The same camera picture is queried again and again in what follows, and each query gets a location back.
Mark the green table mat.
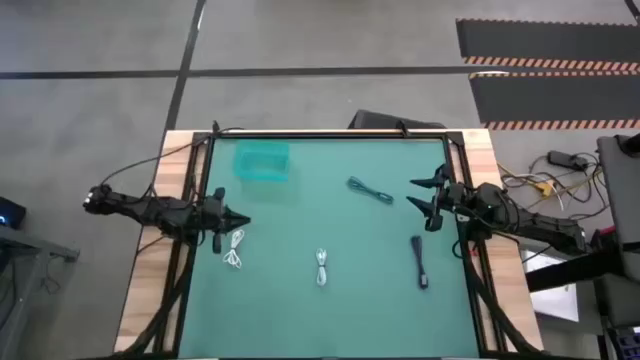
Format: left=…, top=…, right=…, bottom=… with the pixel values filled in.
left=178, top=138, right=481, bottom=359

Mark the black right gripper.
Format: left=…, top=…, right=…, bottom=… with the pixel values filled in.
left=405, top=164, right=469, bottom=233

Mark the plain black floor ramp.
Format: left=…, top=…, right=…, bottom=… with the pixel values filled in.
left=348, top=109, right=446, bottom=130

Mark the white flat panel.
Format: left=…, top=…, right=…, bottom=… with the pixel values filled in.
left=522, top=249, right=581, bottom=324

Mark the grey desk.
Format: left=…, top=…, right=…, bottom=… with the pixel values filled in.
left=597, top=133, right=640, bottom=281

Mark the black ramp with orange stripes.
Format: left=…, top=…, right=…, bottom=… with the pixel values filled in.
left=468, top=71, right=640, bottom=131
left=455, top=18, right=640, bottom=71

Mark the dark green USB-C cable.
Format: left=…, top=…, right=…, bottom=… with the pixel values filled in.
left=346, top=175, right=395, bottom=206

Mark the black power adapter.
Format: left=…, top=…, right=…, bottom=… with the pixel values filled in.
left=547, top=149, right=590, bottom=171

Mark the black cable bundle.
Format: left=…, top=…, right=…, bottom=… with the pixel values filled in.
left=127, top=234, right=194, bottom=360
left=452, top=239, right=551, bottom=360

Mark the grey metal side table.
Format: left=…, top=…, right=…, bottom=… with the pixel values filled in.
left=0, top=224, right=81, bottom=360

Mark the black aluminium table frame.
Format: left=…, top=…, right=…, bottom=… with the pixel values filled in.
left=152, top=128, right=501, bottom=360

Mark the translucent teal plastic bin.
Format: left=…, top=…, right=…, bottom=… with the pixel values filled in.
left=233, top=139, right=291, bottom=182

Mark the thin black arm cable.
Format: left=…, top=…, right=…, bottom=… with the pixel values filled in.
left=99, top=127, right=244, bottom=187

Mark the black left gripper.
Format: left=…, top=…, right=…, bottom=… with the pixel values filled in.
left=199, top=187, right=252, bottom=255

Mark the black device with blue light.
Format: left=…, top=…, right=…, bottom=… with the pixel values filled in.
left=0, top=196, right=27, bottom=230

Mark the white USB-C cable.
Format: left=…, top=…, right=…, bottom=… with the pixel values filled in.
left=314, top=247, right=329, bottom=288
left=222, top=228, right=246, bottom=270

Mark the tangle of floor cables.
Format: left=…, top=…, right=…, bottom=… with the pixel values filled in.
left=499, top=152, right=609, bottom=221

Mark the black USB-C cable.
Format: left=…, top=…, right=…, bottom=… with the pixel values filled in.
left=410, top=235, right=430, bottom=290

